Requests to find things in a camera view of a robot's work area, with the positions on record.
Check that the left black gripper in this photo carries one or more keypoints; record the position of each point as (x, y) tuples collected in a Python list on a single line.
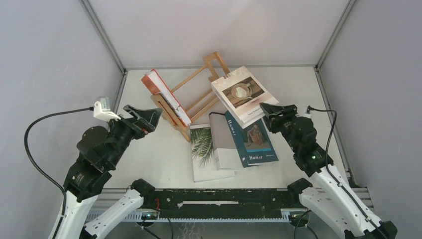
[(148, 120)]

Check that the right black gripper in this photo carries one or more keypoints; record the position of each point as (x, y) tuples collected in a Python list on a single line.
[(271, 111)]

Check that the coffee cover white book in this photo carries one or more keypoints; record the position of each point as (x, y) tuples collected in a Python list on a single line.
[(242, 94)]

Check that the orange cover book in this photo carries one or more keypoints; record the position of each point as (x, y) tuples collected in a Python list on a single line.
[(156, 85)]

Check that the wooden book rack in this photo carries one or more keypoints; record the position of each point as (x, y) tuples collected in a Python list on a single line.
[(194, 93)]

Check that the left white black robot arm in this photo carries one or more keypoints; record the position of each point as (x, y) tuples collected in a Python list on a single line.
[(100, 150)]

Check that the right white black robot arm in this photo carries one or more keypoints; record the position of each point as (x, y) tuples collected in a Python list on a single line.
[(324, 192)]

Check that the teal Humor book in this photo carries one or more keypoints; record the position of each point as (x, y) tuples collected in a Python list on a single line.
[(253, 144)]

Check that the grey white notebook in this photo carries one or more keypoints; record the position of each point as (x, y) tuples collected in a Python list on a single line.
[(223, 144)]

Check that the palm leaf white book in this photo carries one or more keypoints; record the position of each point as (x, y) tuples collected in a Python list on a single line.
[(203, 156)]

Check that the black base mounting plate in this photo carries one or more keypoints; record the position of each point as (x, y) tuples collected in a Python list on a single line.
[(222, 204)]

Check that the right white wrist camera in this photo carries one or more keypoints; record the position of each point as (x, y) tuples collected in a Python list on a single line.
[(308, 112)]

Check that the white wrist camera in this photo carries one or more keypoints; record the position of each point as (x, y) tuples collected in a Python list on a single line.
[(102, 110), (308, 112)]

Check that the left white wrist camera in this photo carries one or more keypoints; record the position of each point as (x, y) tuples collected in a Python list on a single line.
[(102, 110)]

